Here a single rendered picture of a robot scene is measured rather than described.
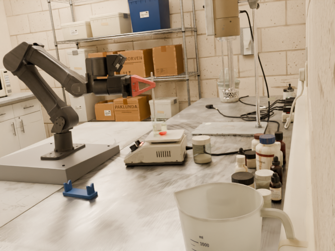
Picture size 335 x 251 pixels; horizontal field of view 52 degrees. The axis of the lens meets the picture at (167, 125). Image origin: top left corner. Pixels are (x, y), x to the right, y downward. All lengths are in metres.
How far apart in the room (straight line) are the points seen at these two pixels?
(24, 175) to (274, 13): 2.79
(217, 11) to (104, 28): 2.25
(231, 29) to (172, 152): 0.57
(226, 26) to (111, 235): 0.94
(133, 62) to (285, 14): 1.49
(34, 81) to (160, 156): 0.51
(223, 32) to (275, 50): 2.08
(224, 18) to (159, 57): 1.98
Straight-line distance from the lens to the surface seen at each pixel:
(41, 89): 1.28
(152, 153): 1.13
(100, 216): 0.87
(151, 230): 0.77
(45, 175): 1.13
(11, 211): 1.01
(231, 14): 1.43
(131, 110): 3.50
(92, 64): 1.17
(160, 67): 3.36
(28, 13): 4.65
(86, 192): 0.97
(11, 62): 1.31
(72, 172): 1.11
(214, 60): 3.57
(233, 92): 1.47
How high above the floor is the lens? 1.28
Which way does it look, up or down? 13 degrees down
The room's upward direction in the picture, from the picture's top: 6 degrees counter-clockwise
